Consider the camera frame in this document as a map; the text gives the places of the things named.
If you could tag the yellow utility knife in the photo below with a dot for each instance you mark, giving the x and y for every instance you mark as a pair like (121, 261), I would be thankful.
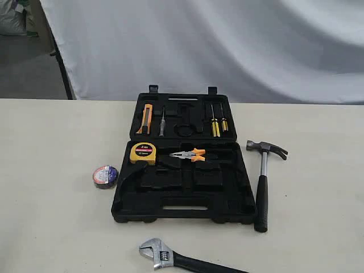
(146, 120)

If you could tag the yellow tape measure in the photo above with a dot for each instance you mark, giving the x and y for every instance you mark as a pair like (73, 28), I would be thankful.
(143, 151)

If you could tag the white sack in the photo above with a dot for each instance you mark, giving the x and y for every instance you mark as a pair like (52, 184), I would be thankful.
(12, 19)

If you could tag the large yellow black screwdriver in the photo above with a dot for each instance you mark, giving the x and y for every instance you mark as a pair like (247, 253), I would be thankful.
(214, 122)

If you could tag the small yellow black screwdriver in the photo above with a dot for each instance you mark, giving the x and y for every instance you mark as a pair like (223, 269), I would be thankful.
(224, 122)

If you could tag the adjustable wrench black handle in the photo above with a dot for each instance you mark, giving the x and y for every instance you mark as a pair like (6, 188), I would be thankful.
(162, 256)

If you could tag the white backdrop cloth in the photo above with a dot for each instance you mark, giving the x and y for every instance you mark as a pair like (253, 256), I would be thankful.
(252, 51)

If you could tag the black plastic tool case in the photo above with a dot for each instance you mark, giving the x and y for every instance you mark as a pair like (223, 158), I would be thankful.
(217, 189)

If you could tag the steel claw hammer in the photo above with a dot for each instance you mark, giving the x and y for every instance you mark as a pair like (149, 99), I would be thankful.
(264, 148)

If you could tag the orange handled pliers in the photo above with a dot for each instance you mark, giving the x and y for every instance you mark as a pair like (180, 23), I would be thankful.
(194, 156)

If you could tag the clear test screwdriver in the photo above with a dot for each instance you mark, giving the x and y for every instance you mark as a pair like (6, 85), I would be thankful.
(162, 123)

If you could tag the purple electrical tape roll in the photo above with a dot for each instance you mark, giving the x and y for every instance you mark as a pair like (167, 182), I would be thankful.
(105, 177)

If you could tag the cardboard box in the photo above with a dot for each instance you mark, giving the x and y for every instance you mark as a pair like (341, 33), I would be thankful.
(37, 23)

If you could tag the black backdrop stand pole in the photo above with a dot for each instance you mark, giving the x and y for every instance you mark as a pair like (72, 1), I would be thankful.
(61, 65)

